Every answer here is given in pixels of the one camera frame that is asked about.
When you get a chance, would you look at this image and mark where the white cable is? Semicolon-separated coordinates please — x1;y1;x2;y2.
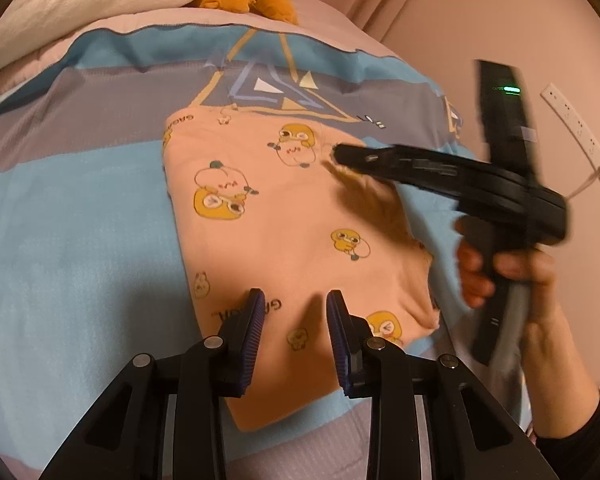
562;165;600;201

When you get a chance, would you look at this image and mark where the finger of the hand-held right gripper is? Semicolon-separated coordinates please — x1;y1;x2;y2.
332;142;463;196

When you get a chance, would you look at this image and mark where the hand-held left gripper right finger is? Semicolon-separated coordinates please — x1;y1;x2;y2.
326;289;561;480

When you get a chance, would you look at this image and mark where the lilac bed sheet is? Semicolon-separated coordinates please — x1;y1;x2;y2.
0;0;536;480

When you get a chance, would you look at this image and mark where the person's right hand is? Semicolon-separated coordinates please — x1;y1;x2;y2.
455;220;576;333

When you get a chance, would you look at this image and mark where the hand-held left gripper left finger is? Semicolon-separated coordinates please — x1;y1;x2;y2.
39;288;267;480

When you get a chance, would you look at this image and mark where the person's right forearm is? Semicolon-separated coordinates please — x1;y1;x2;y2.
520;325;600;480

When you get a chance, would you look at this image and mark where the blue grey printed blanket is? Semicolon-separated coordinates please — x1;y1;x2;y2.
0;22;536;461

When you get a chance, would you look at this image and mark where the pink cartoon print shirt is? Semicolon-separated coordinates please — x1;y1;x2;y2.
161;106;443;433

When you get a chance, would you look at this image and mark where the white power strip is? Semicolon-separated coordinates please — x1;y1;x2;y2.
540;82;600;171

